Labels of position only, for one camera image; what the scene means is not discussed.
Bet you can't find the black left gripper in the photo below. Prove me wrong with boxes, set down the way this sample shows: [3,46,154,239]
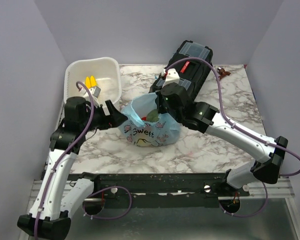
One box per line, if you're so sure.
[81,99,128,133]

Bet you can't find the light blue plastic bag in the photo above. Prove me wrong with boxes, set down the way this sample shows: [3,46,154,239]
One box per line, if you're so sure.
[119,93,181,147]

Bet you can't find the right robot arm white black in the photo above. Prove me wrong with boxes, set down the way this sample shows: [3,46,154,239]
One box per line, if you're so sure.
[156,82,288,196]

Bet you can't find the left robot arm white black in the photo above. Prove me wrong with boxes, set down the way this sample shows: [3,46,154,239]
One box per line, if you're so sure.
[17,96,128,240]

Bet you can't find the green fake avocado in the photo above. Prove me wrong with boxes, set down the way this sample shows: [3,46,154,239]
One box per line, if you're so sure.
[147,109,162,123]

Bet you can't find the yellow fake corn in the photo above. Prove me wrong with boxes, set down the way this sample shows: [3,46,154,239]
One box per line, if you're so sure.
[85,75,98,89]

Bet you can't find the black plastic toolbox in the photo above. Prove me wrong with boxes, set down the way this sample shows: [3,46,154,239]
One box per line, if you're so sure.
[149,39,214,106]

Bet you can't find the white plastic basket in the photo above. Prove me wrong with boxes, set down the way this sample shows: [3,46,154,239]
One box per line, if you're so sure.
[63,57,122,109]

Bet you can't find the small brown metal object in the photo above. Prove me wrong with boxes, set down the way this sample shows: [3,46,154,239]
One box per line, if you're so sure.
[217,66,231,80]

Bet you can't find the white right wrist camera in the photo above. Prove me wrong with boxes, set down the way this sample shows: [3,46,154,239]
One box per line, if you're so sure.
[161,68,180,87]

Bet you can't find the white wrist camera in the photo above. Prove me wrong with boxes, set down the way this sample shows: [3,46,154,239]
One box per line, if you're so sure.
[80,86,110,115]
[161,68,180,87]

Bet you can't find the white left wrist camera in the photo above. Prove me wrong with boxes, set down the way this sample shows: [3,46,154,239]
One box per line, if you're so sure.
[80,86,110,115]

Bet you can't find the black metal base rail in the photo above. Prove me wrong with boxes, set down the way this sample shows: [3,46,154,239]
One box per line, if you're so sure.
[71,172,251,209]

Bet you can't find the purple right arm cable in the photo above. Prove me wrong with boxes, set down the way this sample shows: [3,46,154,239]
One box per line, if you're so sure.
[163,57,300,177]

